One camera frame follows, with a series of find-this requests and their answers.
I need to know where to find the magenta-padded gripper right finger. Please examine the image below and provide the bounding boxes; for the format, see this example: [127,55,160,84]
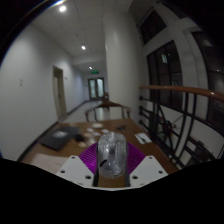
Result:
[124,142,169,188]

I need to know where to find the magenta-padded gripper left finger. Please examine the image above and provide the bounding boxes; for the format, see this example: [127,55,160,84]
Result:
[55,142,100,188]

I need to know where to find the small black charger block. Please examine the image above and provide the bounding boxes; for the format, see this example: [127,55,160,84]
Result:
[73,133,86,143]

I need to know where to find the white notepad with pen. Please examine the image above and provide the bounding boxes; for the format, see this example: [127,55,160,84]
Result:
[134,132,153,145]

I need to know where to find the black closed laptop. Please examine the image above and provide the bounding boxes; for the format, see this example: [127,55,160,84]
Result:
[39,125,80,152]

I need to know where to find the wooden armchair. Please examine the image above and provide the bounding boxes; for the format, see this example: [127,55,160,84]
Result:
[84,99,132,123]

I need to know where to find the open side doorway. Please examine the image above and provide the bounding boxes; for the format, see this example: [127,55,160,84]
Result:
[52,65,69,122]

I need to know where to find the glass double door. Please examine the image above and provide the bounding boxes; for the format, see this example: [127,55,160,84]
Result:
[87,77,106,101]

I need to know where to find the wooden-topped black metal railing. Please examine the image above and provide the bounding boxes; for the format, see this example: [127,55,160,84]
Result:
[138,84,224,169]

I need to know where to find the round ceiling lights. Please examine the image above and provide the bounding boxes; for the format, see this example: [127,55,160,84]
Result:
[58,3,95,71]

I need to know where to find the black cable bundle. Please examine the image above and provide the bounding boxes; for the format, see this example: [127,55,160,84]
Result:
[115,124,128,132]

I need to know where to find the dark framed window wall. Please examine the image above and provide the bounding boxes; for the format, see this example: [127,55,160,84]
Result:
[138,8,224,134]

